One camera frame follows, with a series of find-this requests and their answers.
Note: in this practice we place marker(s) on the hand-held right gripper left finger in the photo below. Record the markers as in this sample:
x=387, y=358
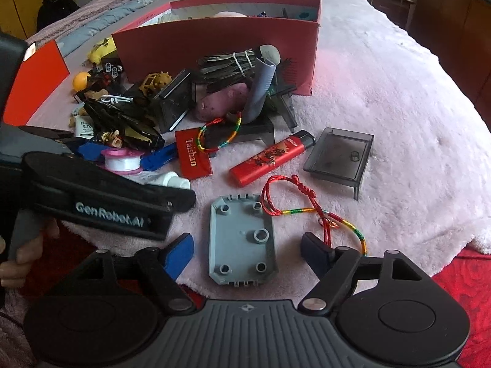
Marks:
x=180, y=255

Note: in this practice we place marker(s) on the grey-blue cloth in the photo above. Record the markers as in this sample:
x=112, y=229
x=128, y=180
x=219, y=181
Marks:
x=261, y=88

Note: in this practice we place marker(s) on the person's left hand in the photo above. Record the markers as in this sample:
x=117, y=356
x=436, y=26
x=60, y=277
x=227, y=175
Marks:
x=28, y=251

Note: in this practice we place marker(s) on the white pink tape roll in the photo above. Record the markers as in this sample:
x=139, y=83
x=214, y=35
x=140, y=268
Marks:
x=122, y=163

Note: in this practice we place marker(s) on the wooden cabinet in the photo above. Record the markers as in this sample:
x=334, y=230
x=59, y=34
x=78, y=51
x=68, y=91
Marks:
x=456, y=27

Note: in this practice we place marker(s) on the red box lid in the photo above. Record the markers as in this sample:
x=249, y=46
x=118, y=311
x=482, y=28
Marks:
x=38, y=80

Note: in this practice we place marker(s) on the wooden puzzle piece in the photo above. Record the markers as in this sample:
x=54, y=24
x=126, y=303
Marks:
x=96, y=94
x=72, y=121

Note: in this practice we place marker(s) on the bundle of black sticks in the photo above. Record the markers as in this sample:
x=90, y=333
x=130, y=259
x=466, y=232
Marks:
x=222, y=65

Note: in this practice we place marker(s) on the white fluffy item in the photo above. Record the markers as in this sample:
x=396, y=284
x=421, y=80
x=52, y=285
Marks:
x=165, y=17

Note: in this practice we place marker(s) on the gold toy vehicle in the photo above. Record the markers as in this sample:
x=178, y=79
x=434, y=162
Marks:
x=151, y=81

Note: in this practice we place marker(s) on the dark transparent plastic case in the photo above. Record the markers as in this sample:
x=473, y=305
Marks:
x=172, y=103

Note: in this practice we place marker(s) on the red patterned bedspread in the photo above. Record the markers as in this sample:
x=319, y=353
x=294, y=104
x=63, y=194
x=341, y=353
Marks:
x=468, y=314

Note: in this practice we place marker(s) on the pink fuzzy blanket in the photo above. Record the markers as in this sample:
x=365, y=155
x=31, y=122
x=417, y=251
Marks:
x=383, y=122

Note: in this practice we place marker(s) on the black bag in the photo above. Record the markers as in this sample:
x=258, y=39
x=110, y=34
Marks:
x=57, y=10

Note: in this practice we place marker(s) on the blue folded quilt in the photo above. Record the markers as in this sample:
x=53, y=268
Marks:
x=126, y=11

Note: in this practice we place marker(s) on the bedside table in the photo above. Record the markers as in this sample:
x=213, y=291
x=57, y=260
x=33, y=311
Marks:
x=383, y=0

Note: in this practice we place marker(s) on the black red toy car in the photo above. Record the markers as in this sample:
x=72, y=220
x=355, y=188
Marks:
x=106, y=73

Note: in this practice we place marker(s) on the small blue item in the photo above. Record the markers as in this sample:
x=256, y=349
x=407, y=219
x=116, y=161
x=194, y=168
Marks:
x=307, y=15

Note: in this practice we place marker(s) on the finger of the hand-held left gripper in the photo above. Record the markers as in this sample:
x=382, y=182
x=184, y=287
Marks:
x=115, y=188
x=46, y=133

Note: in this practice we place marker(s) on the grey plastic plate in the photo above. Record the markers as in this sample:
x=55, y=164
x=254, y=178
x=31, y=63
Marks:
x=238, y=253

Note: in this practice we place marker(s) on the blue plastic tool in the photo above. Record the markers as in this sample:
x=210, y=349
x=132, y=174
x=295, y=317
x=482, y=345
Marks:
x=159, y=157

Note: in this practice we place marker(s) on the purple sweet potato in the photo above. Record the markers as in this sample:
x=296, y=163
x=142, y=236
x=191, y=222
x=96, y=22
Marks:
x=218, y=103

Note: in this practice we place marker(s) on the black grey toy block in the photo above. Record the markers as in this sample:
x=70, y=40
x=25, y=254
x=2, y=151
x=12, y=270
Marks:
x=78, y=98

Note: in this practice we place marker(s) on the pink cardboard box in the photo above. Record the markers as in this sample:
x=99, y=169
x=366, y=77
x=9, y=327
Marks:
x=214, y=42

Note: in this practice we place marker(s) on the grey stone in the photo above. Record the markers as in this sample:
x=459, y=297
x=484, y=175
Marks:
x=270, y=53

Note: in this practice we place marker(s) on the red cigarette pack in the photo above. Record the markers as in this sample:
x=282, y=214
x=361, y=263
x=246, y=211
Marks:
x=191, y=161

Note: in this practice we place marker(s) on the red lighter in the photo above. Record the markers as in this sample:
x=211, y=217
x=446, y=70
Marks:
x=268, y=159

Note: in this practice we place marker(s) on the gold red robot figure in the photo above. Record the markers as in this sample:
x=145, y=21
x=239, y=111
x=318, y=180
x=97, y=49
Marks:
x=110, y=137

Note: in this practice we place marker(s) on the yellow plush toy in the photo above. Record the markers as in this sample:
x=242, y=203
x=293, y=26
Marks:
x=100, y=51

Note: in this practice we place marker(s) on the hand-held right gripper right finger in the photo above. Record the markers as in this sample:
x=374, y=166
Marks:
x=312, y=251

